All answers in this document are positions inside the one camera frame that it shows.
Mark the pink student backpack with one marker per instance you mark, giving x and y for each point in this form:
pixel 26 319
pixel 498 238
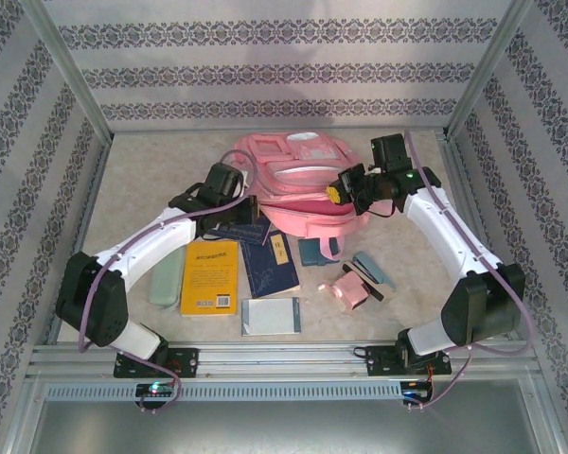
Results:
pixel 303 222

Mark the teal snap wallet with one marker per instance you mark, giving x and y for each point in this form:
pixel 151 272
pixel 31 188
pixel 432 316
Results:
pixel 310 253

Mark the grey blue stapler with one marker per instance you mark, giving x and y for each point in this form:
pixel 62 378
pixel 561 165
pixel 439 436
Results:
pixel 371 274

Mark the yellow paperback book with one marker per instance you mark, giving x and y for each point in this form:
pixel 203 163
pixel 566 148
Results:
pixel 208 279

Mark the navy book with flower print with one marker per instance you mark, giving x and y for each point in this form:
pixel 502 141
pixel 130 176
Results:
pixel 265 279

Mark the pale green pencil case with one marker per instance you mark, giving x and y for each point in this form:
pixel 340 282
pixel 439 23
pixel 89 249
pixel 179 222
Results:
pixel 163 288

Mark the white notepad with blue spine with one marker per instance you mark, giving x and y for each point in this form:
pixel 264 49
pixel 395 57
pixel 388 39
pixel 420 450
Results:
pixel 270 317

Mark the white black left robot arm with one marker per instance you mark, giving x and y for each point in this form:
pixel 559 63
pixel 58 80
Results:
pixel 151 241

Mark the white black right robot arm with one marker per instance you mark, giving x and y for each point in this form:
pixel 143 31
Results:
pixel 435 227

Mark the grey metal panel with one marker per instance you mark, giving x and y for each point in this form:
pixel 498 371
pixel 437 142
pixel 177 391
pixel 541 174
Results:
pixel 284 430

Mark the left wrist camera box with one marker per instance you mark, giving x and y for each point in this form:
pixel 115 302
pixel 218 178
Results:
pixel 240 186

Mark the aluminium frame post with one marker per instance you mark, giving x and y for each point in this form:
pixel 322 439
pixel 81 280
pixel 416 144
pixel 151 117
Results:
pixel 71 71
pixel 487 71

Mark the aluminium mounting rail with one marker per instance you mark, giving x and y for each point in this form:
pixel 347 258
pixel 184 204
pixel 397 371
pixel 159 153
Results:
pixel 284 359

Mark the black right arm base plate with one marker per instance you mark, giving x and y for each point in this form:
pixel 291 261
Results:
pixel 381 361

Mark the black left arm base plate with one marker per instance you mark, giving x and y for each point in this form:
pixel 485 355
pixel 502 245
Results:
pixel 187 361

